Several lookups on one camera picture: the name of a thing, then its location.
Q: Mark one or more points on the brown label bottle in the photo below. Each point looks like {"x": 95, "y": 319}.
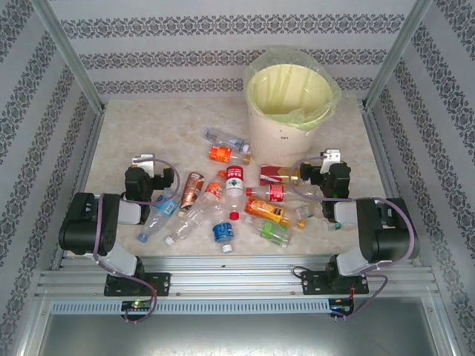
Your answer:
{"x": 191, "y": 189}

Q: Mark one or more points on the clear bottle blue cap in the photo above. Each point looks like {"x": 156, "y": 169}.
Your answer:
{"x": 163, "y": 209}

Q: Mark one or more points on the small clear plastic bottle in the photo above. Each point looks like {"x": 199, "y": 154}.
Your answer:
{"x": 306, "y": 212}

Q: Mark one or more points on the red gold tea bottle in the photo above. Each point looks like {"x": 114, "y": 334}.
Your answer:
{"x": 272, "y": 174}

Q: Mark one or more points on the cola bottle red cap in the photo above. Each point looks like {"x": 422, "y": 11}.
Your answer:
{"x": 276, "y": 193}

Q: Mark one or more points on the clear bottle green cap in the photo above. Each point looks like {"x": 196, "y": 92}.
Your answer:
{"x": 330, "y": 226}

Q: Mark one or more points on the clear unlabelled bottle white cap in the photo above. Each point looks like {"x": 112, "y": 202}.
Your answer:
{"x": 183, "y": 227}

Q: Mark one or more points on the small orange label bottle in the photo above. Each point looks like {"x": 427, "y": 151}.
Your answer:
{"x": 214, "y": 189}

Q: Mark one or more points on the orange juice bottle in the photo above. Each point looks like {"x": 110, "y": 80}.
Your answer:
{"x": 261, "y": 208}

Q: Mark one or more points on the orange label bottle gold cap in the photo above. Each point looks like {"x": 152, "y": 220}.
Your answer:
{"x": 220, "y": 153}

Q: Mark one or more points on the green label bottle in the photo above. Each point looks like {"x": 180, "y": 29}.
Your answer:
{"x": 268, "y": 229}

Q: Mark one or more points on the clear bottle small blue label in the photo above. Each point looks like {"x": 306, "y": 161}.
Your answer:
{"x": 222, "y": 137}

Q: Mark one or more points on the red white label water bottle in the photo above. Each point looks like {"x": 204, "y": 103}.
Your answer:
{"x": 235, "y": 178}

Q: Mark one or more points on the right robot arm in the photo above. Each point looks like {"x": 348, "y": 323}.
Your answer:
{"x": 389, "y": 230}

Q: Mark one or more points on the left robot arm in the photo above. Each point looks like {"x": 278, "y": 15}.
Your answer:
{"x": 89, "y": 226}

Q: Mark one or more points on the cream plastic waste bin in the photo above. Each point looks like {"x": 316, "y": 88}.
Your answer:
{"x": 282, "y": 144}

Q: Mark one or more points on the green plastic bin liner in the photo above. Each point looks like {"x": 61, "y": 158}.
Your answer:
{"x": 311, "y": 118}

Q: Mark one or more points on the small circuit board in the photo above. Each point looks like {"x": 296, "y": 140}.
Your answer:
{"x": 137, "y": 305}
{"x": 341, "y": 309}

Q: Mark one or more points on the grey metal shelf panel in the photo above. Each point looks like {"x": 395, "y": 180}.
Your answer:
{"x": 237, "y": 335}

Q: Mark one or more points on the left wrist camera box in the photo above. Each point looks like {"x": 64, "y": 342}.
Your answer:
{"x": 146, "y": 163}

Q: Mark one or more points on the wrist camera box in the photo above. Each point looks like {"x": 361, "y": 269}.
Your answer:
{"x": 332, "y": 155}
{"x": 146, "y": 163}

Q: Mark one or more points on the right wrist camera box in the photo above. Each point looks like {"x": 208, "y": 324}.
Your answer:
{"x": 332, "y": 155}

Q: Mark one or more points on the aluminium side rail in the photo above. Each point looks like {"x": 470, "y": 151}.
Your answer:
{"x": 389, "y": 178}
{"x": 79, "y": 178}

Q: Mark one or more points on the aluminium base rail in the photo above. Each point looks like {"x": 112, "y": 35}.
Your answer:
{"x": 230, "y": 276}

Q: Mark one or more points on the aluminium frame post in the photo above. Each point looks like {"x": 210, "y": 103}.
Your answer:
{"x": 63, "y": 48}
{"x": 399, "y": 48}

